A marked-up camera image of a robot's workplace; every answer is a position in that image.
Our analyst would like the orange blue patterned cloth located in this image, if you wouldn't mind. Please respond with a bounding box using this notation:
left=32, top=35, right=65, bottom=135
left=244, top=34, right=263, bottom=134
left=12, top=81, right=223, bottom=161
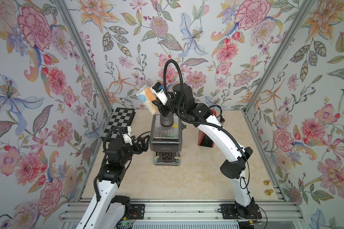
left=136, top=85, right=158, bottom=115

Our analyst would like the brass knob lower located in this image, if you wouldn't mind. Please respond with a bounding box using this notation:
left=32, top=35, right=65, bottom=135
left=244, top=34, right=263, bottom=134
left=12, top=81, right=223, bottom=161
left=265, top=189, right=274, bottom=196

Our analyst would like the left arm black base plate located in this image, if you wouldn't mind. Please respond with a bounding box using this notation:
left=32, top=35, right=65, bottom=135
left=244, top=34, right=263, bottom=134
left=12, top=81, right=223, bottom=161
left=121, top=204, right=146, bottom=220

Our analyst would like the aluminium corner post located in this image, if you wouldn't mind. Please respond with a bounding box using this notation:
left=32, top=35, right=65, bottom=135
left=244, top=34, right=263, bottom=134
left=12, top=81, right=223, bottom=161
left=54, top=0, right=113, bottom=113
left=242, top=0, right=314, bottom=115

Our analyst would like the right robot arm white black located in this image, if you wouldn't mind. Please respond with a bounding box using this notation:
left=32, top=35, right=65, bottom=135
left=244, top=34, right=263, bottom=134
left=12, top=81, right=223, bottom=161
left=152, top=59, right=262, bottom=219

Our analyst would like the black power cord with plug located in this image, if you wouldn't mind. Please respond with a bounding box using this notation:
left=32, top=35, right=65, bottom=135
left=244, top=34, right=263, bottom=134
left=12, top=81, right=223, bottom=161
left=207, top=104, right=226, bottom=125

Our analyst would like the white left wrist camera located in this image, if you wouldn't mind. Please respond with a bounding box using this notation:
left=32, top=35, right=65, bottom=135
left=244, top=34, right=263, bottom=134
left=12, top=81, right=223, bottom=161
left=119, top=126, right=133, bottom=146

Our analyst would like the black white chessboard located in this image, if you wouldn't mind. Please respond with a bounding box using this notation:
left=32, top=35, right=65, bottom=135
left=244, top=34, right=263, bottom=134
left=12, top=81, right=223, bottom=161
left=101, top=107, right=136, bottom=140

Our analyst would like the right aluminium corner post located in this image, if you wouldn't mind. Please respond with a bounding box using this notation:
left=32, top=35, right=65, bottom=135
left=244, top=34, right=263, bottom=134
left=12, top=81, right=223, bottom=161
left=242, top=0, right=314, bottom=115

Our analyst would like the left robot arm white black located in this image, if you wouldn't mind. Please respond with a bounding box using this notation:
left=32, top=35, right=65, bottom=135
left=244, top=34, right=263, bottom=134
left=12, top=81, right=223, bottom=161
left=77, top=127, right=150, bottom=229

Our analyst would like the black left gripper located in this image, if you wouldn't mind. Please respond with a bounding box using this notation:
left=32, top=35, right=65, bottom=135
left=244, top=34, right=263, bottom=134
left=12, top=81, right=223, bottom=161
left=119, top=134, right=150, bottom=167

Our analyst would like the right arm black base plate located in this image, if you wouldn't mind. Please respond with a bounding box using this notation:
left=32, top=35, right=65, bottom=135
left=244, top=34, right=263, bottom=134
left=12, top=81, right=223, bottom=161
left=217, top=203, right=262, bottom=220

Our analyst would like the aluminium rail frame front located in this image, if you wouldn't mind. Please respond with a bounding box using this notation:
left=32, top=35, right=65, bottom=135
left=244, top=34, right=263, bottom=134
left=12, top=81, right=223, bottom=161
left=58, top=184, right=309, bottom=229

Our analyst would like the silver grey coffee machine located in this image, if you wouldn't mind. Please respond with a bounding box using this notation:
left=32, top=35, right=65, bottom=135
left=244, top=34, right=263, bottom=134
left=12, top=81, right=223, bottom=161
left=150, top=113, right=185, bottom=166

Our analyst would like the left aluminium corner post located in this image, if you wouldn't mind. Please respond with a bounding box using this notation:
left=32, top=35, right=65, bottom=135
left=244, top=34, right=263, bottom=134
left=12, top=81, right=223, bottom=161
left=54, top=0, right=113, bottom=113

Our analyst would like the red capsule coffee machine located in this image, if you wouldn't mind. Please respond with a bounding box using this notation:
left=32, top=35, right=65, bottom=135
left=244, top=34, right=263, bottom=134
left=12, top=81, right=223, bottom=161
left=197, top=108, right=218, bottom=148

